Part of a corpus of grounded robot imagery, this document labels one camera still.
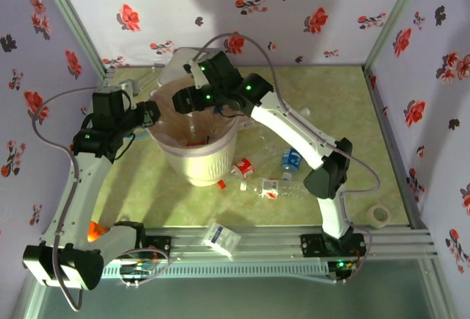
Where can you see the clear bottle red white label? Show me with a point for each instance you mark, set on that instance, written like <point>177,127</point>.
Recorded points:
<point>194,143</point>
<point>271,188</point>

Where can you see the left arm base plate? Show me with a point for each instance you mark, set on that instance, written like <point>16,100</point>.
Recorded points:
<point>159,245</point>

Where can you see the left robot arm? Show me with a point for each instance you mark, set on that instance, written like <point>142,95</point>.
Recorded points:
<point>84,186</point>

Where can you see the green circuit board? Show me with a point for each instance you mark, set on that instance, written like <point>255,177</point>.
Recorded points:
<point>136,268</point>

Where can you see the clear bottle white cap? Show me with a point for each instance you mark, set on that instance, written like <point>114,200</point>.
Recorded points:
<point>304,112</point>

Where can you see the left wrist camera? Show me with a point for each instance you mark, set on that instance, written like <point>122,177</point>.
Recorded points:
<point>129,86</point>

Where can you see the orange object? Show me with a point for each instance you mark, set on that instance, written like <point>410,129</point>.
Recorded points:
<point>96,231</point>

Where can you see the red label cola bottle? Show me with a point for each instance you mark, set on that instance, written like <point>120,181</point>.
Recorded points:
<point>245,167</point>

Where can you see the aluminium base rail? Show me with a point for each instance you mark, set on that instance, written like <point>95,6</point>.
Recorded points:
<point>271,242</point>

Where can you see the white tissue packet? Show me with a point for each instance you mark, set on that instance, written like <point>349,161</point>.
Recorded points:
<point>220,238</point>

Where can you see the clear plastic bin liner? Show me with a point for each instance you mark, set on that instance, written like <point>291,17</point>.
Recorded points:
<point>176,128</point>

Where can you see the clear bottle small label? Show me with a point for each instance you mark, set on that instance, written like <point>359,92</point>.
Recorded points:
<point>247,124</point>

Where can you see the white plastic bin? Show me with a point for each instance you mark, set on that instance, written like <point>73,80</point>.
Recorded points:
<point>205,168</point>

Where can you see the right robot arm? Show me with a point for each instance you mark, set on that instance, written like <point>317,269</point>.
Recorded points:
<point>293,131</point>

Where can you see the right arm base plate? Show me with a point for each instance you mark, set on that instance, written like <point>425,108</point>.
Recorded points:
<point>312,245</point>

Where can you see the aluminium frame post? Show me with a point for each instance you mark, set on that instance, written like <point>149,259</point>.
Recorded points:
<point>394,17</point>
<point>71,17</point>

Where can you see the crushed clear plastic bottle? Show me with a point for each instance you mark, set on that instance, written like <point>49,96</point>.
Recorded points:
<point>268,144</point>

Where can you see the aluminium frame side rail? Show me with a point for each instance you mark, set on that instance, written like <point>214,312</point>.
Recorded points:
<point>390,142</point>

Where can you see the blue label plastic bottle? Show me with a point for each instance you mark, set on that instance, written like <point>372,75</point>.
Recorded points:
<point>292,159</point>

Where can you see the white tape roll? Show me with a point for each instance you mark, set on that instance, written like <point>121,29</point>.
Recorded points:
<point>371,213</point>

